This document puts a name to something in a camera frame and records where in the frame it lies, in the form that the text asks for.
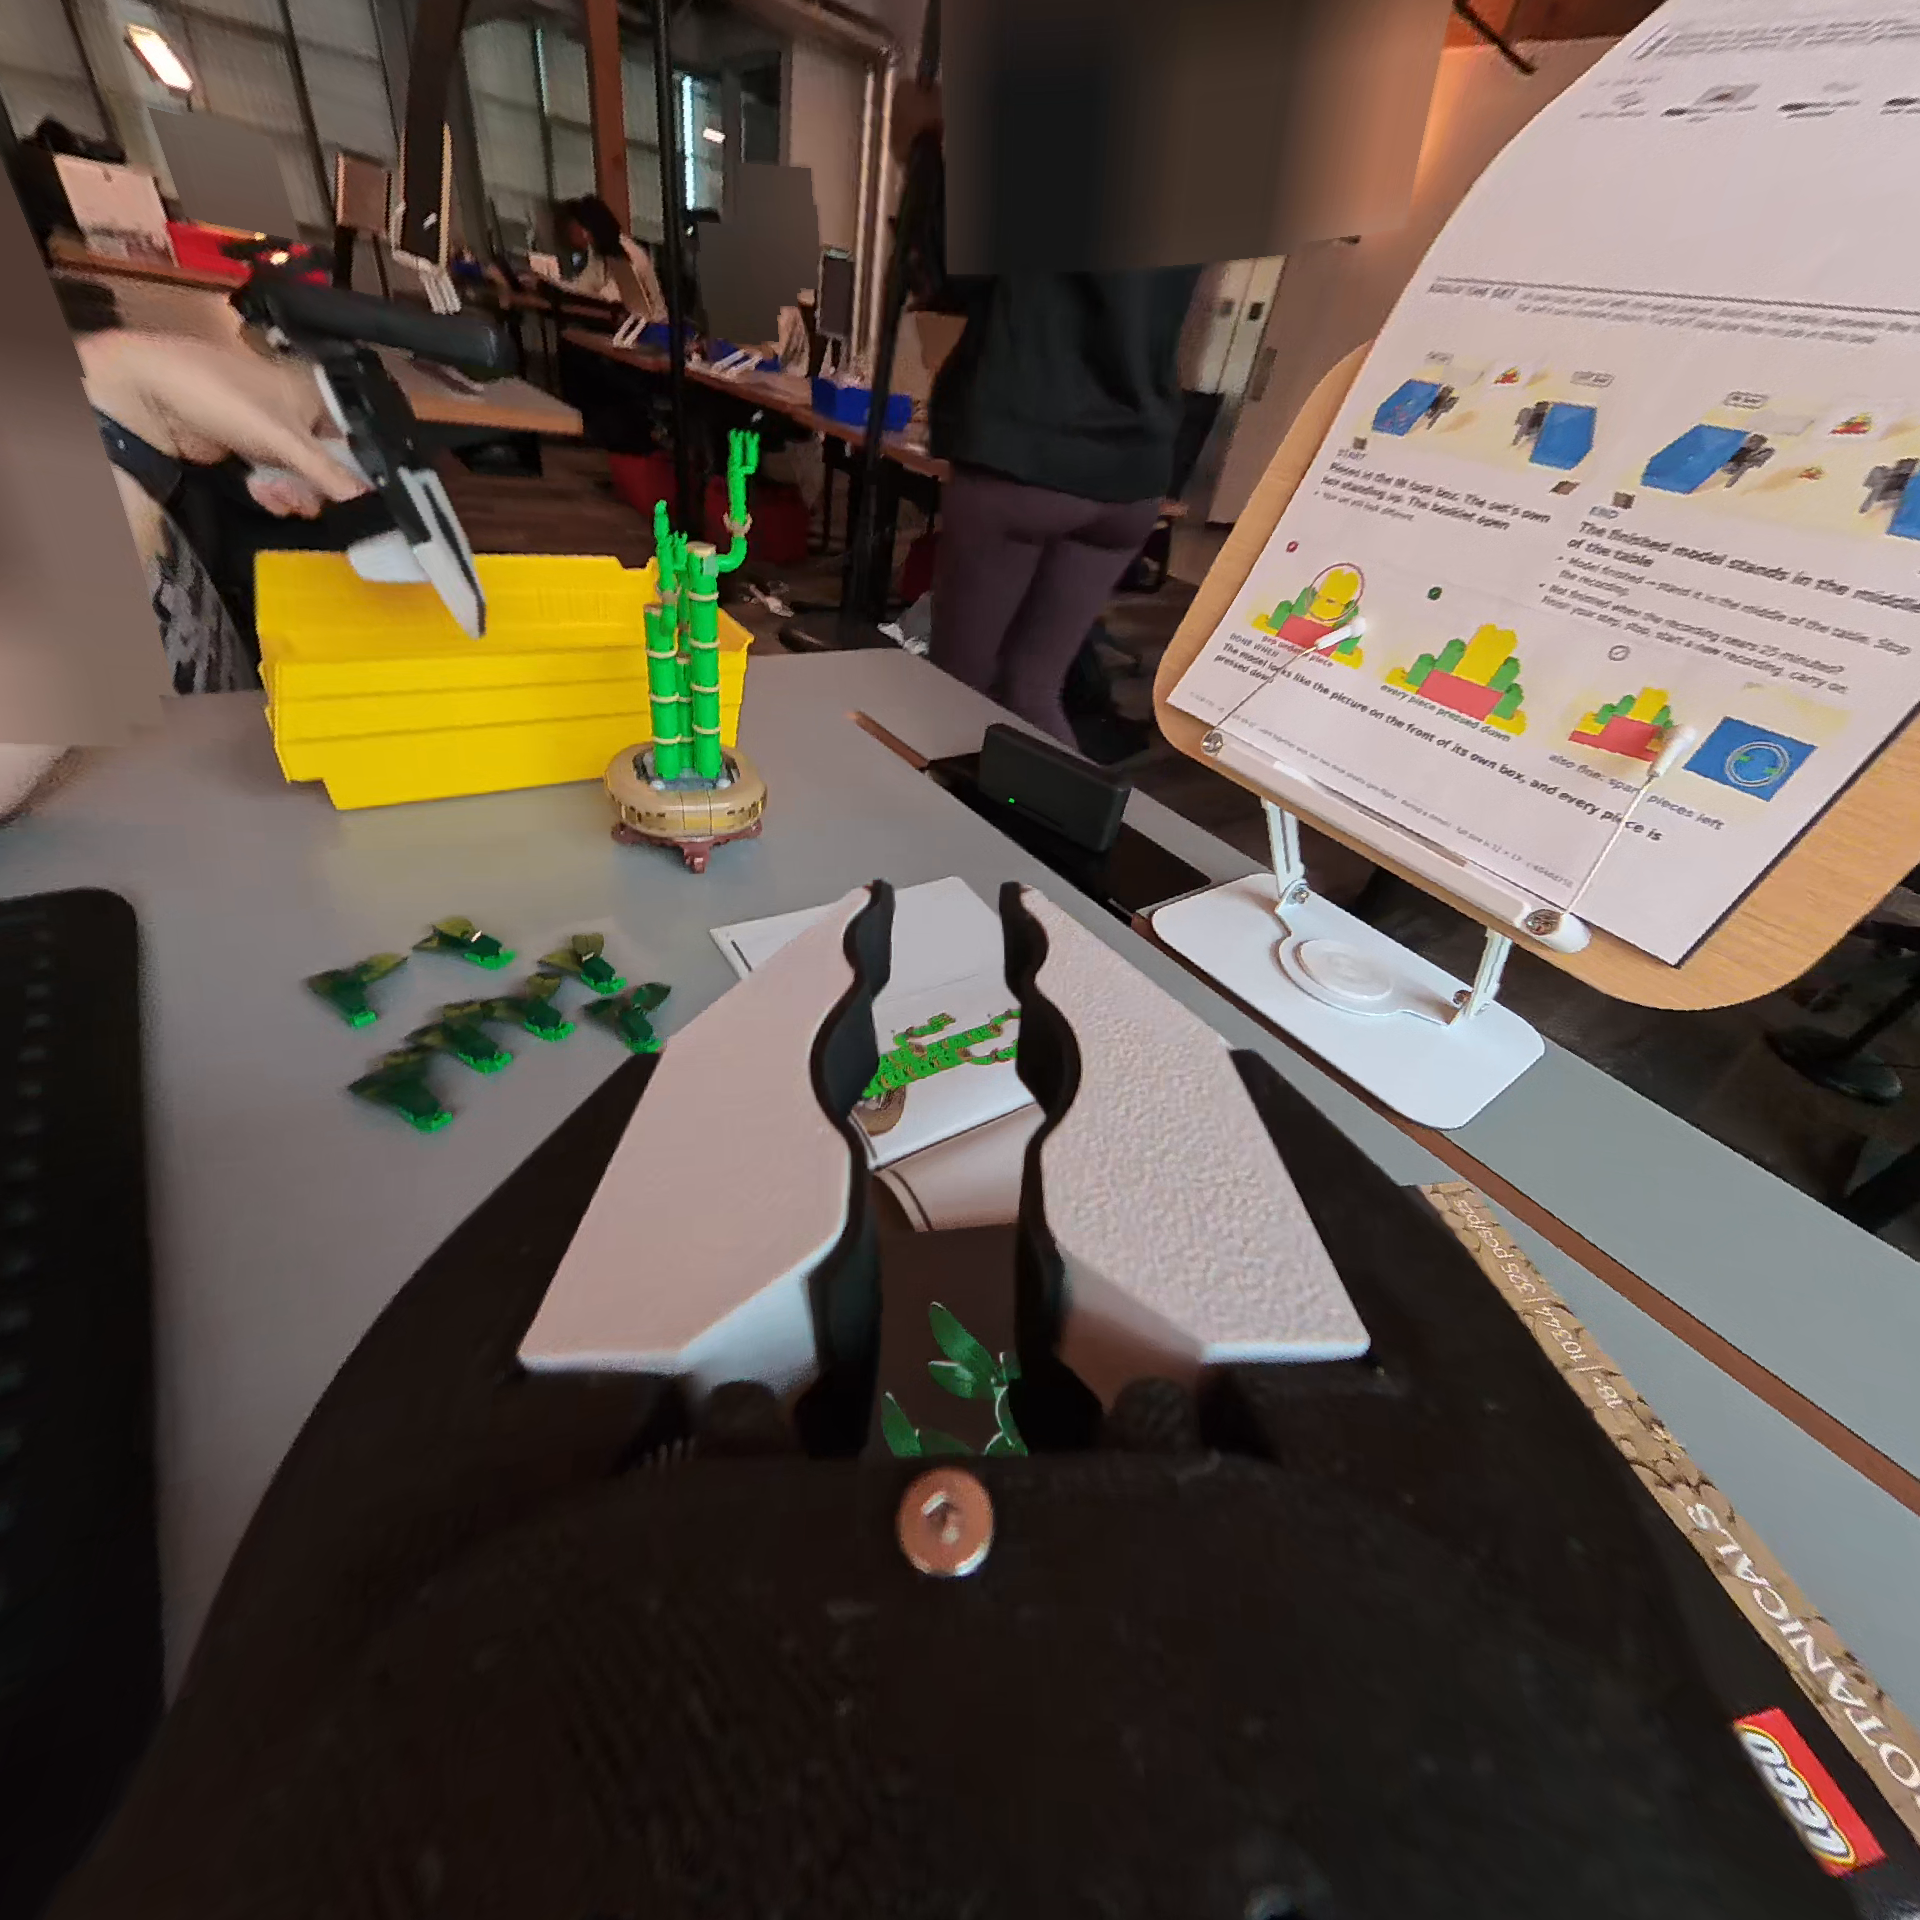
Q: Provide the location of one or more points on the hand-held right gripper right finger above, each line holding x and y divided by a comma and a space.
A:
1183, 1202

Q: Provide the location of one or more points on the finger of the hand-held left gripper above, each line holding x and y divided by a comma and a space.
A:
446, 564
387, 564

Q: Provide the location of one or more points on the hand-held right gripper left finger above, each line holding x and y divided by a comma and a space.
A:
704, 1202

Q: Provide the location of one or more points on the yellow plastic bin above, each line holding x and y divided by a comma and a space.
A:
449, 704

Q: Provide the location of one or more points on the lego bamboo model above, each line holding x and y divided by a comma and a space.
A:
686, 676

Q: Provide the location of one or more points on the lego instruction booklet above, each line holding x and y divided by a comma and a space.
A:
796, 929

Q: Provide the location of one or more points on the pile of green lego leaves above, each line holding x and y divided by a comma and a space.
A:
463, 1038

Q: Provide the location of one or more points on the black lego set box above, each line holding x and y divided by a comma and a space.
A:
1650, 1502

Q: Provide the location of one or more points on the person's left hand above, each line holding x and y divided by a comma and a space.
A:
209, 405

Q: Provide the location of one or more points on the person's grey printed clothing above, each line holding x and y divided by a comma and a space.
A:
194, 602

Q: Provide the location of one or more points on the red storage bin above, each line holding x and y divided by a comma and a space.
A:
209, 246

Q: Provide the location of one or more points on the white document stand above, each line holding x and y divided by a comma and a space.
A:
1349, 989

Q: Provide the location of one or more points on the black stand pole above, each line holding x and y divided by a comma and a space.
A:
674, 224

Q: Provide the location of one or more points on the ceiling light panel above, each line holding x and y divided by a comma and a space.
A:
159, 58

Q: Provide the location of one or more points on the black charger box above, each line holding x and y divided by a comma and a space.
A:
1050, 786

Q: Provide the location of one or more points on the blue storage bin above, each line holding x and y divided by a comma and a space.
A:
863, 401

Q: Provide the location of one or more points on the black perforated block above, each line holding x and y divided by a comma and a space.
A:
67, 1275

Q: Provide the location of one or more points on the printed instruction sheet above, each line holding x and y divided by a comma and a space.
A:
1650, 376

